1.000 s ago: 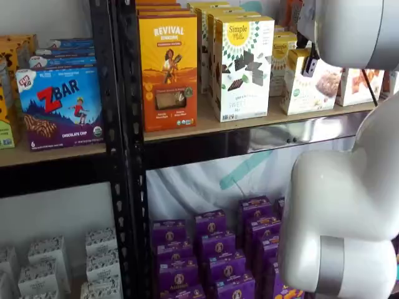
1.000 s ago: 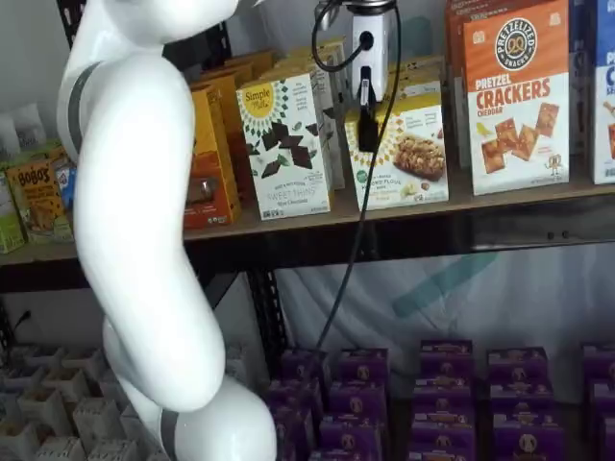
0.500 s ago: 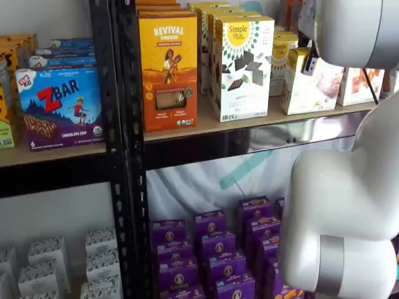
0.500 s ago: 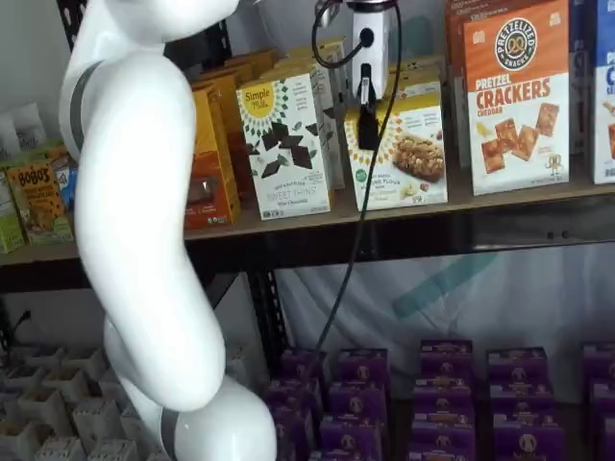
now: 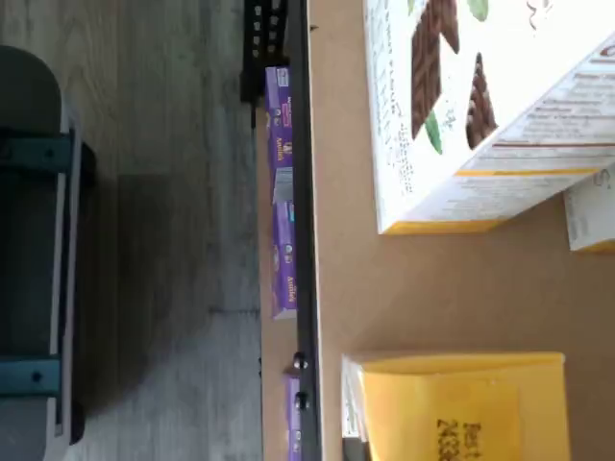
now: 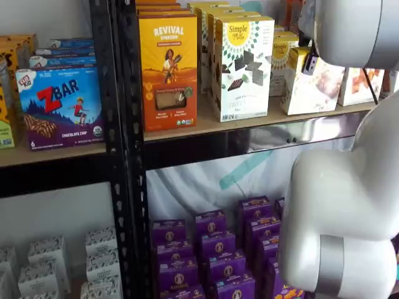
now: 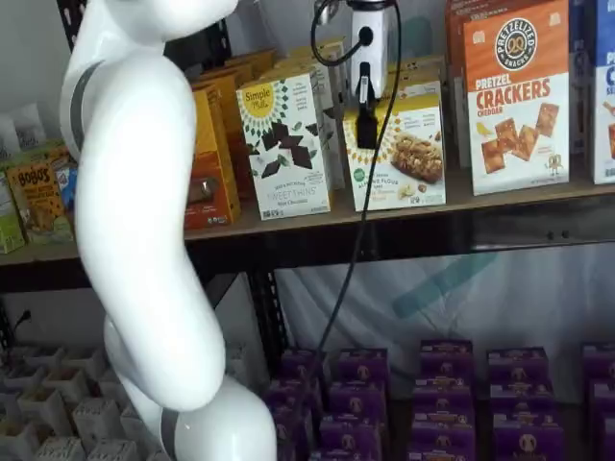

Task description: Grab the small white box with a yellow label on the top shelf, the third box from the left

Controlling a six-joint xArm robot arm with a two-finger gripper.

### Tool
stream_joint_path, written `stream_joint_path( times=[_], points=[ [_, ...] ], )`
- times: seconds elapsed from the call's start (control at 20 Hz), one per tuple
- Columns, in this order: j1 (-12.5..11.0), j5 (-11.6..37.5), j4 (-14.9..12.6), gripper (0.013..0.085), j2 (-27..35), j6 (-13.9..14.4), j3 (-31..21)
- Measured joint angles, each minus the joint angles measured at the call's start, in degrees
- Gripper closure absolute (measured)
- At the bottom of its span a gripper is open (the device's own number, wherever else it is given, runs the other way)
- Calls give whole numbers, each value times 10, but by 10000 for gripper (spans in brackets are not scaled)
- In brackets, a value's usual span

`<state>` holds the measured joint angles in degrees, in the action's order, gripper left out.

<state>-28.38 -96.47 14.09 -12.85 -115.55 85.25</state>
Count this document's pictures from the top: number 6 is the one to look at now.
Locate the yellow Bobo's snack box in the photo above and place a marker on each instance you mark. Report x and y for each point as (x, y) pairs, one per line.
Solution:
(12, 46)
(6, 124)

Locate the orange pretzel crackers box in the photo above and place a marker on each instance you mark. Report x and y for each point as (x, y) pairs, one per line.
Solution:
(293, 12)
(358, 90)

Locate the orange Revival cracker box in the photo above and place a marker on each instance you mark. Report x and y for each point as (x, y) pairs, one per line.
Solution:
(168, 78)
(162, 12)
(156, 6)

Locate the purple Annie's snack box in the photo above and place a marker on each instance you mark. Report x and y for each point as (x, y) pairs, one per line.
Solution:
(254, 205)
(174, 253)
(226, 268)
(235, 288)
(277, 280)
(263, 222)
(268, 246)
(182, 294)
(168, 232)
(177, 277)
(218, 246)
(210, 222)

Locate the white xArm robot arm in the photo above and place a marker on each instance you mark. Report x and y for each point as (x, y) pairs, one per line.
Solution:
(343, 193)

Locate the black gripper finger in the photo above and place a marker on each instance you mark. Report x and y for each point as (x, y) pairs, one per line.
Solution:
(310, 63)

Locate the Simple Mills sweet thins box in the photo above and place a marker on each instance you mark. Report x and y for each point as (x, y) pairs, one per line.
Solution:
(218, 8)
(209, 4)
(246, 93)
(233, 14)

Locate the Simple Mills almond bars box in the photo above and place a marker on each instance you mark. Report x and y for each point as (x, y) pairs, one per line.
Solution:
(285, 34)
(280, 62)
(311, 93)

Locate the blue Zbar snack box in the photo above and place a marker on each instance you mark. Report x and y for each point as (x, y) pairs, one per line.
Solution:
(65, 52)
(59, 109)
(71, 43)
(62, 62)

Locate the white patterned small box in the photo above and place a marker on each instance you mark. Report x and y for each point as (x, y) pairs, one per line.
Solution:
(46, 250)
(7, 258)
(101, 289)
(103, 264)
(39, 296)
(37, 278)
(101, 240)

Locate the black metal shelf rack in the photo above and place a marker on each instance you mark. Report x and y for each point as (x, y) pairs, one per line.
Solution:
(46, 180)
(134, 155)

